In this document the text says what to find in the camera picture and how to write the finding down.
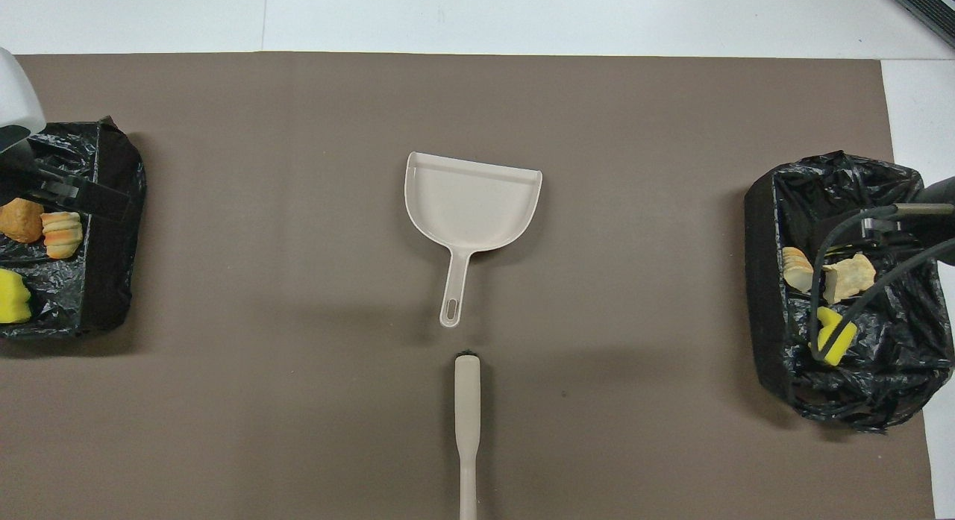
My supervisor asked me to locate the yellow sponge piece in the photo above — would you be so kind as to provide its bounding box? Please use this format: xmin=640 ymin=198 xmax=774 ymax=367
xmin=812 ymin=306 xmax=859 ymax=366
xmin=0 ymin=269 xmax=34 ymax=325

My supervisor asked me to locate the brown table mat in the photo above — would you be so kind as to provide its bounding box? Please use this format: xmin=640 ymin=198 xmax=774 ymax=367
xmin=0 ymin=52 xmax=937 ymax=520

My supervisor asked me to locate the orange striped croissant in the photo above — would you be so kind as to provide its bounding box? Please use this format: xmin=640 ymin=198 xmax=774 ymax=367
xmin=40 ymin=210 xmax=84 ymax=260

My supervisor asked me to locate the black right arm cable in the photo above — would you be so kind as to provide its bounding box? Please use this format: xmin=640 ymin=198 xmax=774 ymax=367
xmin=809 ymin=202 xmax=955 ymax=366

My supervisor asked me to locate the dark ribbed object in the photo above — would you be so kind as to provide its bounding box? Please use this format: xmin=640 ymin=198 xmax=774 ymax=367
xmin=886 ymin=0 xmax=955 ymax=49

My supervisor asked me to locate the beige hand brush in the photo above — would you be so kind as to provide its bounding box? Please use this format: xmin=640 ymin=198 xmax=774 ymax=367
xmin=453 ymin=349 xmax=483 ymax=520

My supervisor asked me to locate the open black bag lined bin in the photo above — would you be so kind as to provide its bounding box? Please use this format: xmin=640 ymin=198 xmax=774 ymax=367
xmin=744 ymin=151 xmax=955 ymax=433

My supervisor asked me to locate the brown bread bun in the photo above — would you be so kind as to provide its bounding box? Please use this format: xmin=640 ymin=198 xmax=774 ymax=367
xmin=0 ymin=198 xmax=45 ymax=244

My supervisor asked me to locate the pale cream bread chunk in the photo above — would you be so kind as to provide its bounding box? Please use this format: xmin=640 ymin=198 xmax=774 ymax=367
xmin=822 ymin=253 xmax=877 ymax=305

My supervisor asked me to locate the beige plastic dustpan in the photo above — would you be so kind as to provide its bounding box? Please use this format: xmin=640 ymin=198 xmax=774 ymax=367
xmin=404 ymin=151 xmax=543 ymax=329

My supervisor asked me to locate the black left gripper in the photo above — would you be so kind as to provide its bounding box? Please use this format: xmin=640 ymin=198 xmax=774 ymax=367
xmin=0 ymin=136 xmax=132 ymax=222

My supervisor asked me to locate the tan layered bread chunk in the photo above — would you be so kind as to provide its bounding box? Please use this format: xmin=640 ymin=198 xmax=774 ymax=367
xmin=781 ymin=246 xmax=817 ymax=293

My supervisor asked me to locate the black bag covered bin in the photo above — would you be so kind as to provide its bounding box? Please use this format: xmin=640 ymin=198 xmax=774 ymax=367
xmin=0 ymin=117 xmax=147 ymax=338

